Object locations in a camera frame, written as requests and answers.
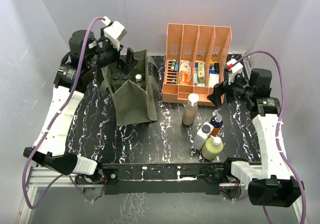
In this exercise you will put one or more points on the dark blue orange pump bottle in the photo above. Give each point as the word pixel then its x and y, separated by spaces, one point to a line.
pixel 217 122

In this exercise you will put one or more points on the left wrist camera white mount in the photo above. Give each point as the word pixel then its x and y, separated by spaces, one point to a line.
pixel 114 31

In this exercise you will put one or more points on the brown pump bottle white top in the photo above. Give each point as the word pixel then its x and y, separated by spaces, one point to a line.
pixel 190 110

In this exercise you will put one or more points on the green white small box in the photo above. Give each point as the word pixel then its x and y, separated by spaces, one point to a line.
pixel 199 74

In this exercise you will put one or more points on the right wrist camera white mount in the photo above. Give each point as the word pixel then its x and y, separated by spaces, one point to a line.
pixel 235 68

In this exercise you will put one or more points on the red white snack packet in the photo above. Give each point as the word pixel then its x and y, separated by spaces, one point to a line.
pixel 185 73

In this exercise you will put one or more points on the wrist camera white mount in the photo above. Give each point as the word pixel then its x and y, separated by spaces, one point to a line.
pixel 235 68
pixel 114 31

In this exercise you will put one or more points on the clear square bottle black label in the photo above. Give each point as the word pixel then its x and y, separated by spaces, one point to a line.
pixel 116 82

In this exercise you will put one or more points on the small blue tubes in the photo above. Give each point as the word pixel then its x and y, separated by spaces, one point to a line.
pixel 175 66

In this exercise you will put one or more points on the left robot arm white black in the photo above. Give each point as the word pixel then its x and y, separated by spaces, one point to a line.
pixel 76 70

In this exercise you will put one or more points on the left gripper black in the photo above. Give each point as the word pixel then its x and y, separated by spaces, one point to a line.
pixel 127 66

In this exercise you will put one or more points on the olive green canvas bag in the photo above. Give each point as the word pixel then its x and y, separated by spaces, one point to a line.
pixel 133 105

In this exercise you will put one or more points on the black front rail frame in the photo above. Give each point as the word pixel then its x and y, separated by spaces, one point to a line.
pixel 204 177

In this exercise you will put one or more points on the small clear bottle white cap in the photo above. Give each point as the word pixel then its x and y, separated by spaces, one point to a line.
pixel 139 80

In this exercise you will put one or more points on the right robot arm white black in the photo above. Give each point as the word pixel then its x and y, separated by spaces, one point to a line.
pixel 274 185

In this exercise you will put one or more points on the white bottle grey cap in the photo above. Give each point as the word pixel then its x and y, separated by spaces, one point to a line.
pixel 202 135

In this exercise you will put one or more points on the pale yellow bottle white cap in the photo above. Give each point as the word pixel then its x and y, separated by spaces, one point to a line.
pixel 212 148

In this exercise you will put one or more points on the orange plastic file organizer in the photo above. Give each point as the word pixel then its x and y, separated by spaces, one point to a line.
pixel 195 59

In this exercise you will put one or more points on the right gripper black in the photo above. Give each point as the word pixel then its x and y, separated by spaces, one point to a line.
pixel 218 91

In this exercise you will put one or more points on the clear square bottle yellow liquid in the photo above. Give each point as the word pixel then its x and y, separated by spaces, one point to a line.
pixel 125 78

